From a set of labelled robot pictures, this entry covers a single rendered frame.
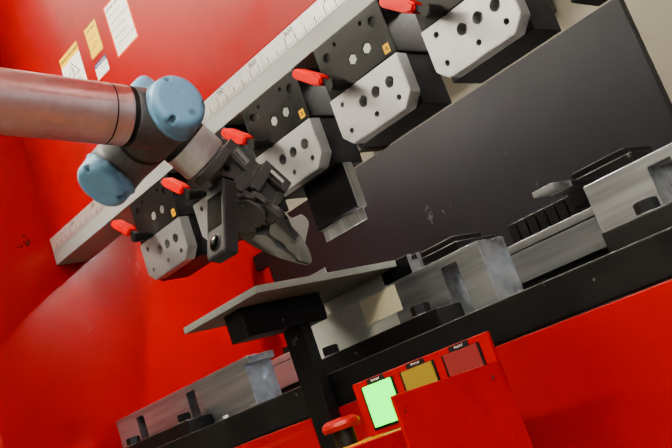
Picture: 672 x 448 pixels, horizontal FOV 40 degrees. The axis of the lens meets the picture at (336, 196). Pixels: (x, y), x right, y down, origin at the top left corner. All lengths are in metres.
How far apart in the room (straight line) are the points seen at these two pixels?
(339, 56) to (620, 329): 0.61
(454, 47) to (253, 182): 0.35
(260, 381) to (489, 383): 0.80
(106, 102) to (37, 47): 1.07
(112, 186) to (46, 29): 0.95
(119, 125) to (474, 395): 0.52
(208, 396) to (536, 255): 0.65
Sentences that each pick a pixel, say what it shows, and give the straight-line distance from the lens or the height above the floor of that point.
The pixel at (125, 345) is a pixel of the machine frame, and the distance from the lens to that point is 2.15.
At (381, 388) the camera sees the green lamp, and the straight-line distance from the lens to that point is 1.01.
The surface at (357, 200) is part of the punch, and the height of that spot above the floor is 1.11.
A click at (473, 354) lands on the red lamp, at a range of 0.93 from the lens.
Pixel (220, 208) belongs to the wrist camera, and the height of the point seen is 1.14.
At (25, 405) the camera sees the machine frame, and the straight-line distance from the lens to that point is 2.03.
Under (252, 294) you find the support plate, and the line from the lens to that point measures 1.18.
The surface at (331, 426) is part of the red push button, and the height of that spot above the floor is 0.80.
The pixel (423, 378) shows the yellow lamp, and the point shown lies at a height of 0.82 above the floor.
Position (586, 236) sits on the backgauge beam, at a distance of 1.45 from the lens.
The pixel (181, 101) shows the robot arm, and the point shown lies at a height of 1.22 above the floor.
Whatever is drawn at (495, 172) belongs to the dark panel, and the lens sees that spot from 1.86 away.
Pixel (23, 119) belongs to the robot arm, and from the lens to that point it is 1.07.
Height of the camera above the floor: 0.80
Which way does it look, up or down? 14 degrees up
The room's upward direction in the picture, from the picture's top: 20 degrees counter-clockwise
